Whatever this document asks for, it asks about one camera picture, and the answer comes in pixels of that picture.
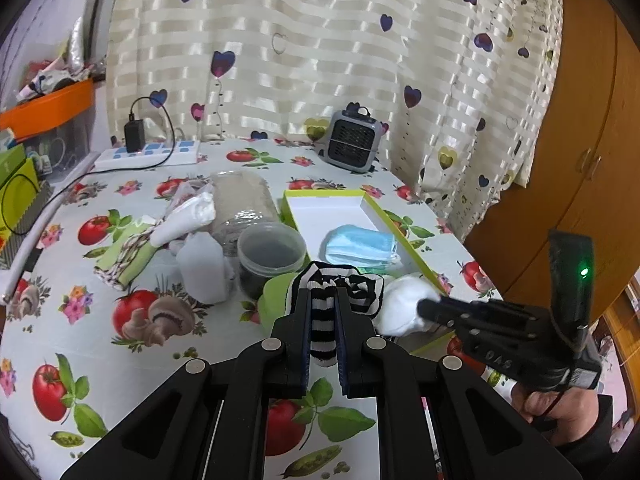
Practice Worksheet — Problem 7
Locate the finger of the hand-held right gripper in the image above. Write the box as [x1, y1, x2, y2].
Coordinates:
[419, 296, 496, 313]
[417, 305, 476, 333]

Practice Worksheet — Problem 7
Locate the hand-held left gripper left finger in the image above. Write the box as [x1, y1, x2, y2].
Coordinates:
[60, 287, 313, 480]

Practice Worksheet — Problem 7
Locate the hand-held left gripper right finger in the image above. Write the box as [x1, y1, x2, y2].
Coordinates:
[334, 287, 583, 480]

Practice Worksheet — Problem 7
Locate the black and white striped sock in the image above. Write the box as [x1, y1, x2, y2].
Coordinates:
[342, 271, 387, 319]
[287, 261, 351, 368]

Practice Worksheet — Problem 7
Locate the blue face mask stack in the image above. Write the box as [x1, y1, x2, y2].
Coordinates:
[320, 225, 402, 268]

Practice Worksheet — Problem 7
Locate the white plastic bottle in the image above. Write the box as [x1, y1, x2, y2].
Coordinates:
[176, 232, 236, 305]

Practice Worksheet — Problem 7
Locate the yellow-green cardboard box tray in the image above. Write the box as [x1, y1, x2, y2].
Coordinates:
[279, 189, 451, 356]

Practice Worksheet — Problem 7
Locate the white cloth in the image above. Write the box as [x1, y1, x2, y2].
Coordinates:
[150, 192, 217, 250]

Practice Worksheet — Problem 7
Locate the green cloth with patterned edge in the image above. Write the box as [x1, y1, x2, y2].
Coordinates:
[94, 214, 163, 292]

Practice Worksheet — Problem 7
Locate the clear bag with red print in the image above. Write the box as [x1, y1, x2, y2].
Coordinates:
[167, 177, 216, 206]

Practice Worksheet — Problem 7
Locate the person's right forearm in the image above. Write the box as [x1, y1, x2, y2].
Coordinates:
[547, 395, 628, 480]

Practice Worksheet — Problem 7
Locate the person's right hand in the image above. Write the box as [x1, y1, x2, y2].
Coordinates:
[512, 389, 601, 444]

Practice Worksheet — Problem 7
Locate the green plastic jar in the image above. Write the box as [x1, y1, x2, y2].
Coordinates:
[257, 272, 301, 335]

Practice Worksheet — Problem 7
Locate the clear jar with dark contents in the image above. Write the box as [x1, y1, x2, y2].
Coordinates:
[237, 224, 307, 300]

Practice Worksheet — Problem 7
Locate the fruit print tablecloth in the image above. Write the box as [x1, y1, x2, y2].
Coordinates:
[0, 137, 506, 480]

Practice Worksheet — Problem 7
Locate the small grey fan heater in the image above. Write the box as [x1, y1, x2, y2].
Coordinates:
[320, 102, 384, 173]

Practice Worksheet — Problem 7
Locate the brown wooden cabinet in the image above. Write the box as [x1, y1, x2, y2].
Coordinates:
[462, 0, 640, 311]

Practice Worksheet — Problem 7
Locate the white and blue power strip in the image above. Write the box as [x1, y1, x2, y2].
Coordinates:
[94, 139, 201, 171]

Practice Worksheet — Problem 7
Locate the black charger plug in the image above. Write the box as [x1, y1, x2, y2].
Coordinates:
[124, 119, 146, 153]

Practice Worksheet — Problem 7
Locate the cream curtain with heart print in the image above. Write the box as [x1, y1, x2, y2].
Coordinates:
[97, 0, 566, 241]

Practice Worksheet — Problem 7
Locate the grey zigzag patterned box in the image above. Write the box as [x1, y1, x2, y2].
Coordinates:
[0, 180, 55, 271]

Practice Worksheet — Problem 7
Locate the yellow-green box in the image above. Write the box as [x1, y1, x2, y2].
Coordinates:
[0, 157, 41, 241]

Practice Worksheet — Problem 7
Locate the dark green flat box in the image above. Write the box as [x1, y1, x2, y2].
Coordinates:
[0, 144, 26, 188]

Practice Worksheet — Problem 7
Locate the storage bin with orange lid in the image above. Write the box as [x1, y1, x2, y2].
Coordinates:
[0, 77, 98, 181]

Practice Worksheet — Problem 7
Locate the assorted clutter pile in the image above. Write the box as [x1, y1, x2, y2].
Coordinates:
[12, 15, 108, 106]

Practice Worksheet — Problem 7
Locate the black charger cable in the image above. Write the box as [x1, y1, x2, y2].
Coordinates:
[129, 95, 176, 168]

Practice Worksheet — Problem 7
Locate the black looped cable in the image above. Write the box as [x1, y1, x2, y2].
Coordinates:
[0, 165, 101, 237]

